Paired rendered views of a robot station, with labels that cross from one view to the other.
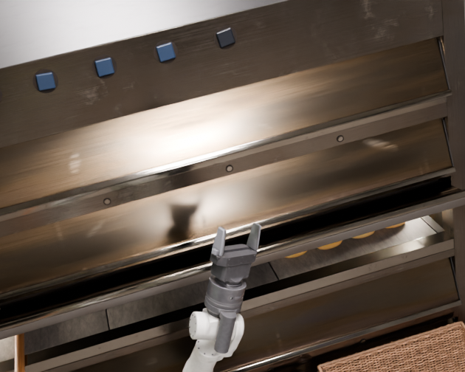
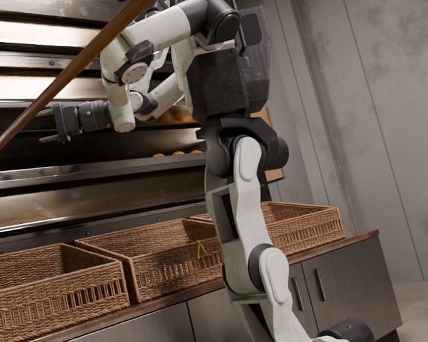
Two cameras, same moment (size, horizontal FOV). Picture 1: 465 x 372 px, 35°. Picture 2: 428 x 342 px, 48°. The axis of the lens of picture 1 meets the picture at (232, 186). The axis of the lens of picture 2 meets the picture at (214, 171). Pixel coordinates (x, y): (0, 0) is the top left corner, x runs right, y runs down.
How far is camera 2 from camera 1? 2.03 m
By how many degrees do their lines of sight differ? 45
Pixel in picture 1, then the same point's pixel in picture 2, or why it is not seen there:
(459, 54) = not seen: hidden behind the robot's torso
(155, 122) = (81, 29)
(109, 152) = (55, 34)
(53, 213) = (15, 60)
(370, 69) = not seen: hidden behind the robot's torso
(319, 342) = (189, 196)
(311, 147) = (168, 68)
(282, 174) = (153, 82)
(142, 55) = not seen: outside the picture
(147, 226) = (77, 88)
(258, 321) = (147, 180)
